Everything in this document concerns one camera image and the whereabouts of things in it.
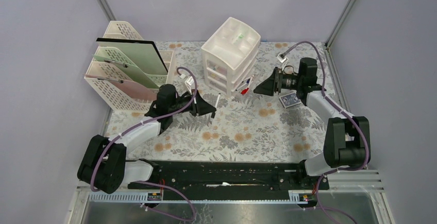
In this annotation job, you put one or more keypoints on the green clipboard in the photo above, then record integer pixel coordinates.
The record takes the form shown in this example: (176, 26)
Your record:
(114, 55)

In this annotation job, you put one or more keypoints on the blue capped marker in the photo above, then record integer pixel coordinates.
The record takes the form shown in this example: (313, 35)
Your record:
(243, 85)

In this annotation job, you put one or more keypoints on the white plastic drawer organizer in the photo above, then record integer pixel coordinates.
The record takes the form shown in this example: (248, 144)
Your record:
(229, 56)

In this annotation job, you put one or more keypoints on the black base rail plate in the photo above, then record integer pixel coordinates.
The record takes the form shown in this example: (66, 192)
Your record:
(232, 180)

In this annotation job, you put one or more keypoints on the white binder folder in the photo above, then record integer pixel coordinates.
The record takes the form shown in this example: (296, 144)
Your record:
(144, 54)

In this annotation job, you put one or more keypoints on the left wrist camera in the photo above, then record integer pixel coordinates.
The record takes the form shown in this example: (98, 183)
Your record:
(188, 83)

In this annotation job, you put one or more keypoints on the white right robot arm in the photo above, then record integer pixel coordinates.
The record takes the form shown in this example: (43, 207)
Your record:
(347, 139)

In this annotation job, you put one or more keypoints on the red capped marker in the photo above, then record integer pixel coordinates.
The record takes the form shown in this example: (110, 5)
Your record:
(250, 81)

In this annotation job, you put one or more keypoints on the blue playing card box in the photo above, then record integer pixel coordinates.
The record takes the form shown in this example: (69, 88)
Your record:
(289, 100)

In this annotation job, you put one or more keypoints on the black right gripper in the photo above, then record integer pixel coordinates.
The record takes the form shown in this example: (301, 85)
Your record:
(272, 84)

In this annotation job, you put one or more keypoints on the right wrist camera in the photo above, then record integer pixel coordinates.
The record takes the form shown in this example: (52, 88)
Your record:
(282, 59)

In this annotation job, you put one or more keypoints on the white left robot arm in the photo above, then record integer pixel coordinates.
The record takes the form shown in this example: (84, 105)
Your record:
(104, 166)

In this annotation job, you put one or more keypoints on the pink clipboard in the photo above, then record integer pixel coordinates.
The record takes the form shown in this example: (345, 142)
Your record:
(133, 89)

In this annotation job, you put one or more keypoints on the red marker pen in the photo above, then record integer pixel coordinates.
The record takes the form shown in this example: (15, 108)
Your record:
(244, 91)

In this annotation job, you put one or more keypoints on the black marker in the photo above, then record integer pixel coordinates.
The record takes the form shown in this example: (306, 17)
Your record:
(215, 105)

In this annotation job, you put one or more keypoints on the floral patterned table mat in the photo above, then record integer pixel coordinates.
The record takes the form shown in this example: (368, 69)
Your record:
(250, 128)

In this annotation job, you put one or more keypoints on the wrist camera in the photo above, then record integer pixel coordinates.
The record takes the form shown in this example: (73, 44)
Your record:
(282, 59)
(188, 83)

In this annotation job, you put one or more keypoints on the white perforated file rack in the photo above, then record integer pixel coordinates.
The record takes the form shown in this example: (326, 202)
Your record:
(115, 98)

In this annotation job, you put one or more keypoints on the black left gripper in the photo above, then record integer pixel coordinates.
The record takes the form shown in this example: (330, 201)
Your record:
(200, 106)

